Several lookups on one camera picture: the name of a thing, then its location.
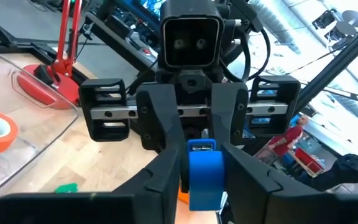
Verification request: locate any red desk lamp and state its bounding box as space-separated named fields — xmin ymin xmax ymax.
xmin=16 ymin=0 xmax=83 ymax=110

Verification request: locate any clear plastic bin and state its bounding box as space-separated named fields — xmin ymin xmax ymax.
xmin=0 ymin=46 xmax=80 ymax=203

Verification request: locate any person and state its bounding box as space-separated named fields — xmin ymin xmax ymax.
xmin=267 ymin=114 xmax=311 ymax=158

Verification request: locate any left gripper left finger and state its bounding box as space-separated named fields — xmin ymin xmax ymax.
xmin=0 ymin=146 xmax=181 ymax=224

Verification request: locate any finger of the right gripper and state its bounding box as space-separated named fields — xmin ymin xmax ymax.
xmin=211 ymin=83 xmax=249 ymax=147
xmin=136 ymin=83 xmax=188 ymax=193

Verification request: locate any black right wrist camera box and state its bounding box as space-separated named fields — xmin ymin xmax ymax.
xmin=159 ymin=0 xmax=225 ymax=71

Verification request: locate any small blue stapler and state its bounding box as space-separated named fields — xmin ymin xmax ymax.
xmin=186 ymin=138 xmax=226 ymax=212

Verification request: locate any red storage bin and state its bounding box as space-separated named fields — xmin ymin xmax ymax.
xmin=293 ymin=147 xmax=324 ymax=178

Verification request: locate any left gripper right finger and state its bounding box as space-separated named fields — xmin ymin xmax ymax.
xmin=222 ymin=141 xmax=358 ymax=224

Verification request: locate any desk monitor blue screen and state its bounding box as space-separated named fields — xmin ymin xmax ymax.
xmin=140 ymin=0 xmax=164 ymax=13

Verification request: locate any small green stapler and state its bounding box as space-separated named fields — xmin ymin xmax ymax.
xmin=53 ymin=182 xmax=79 ymax=194

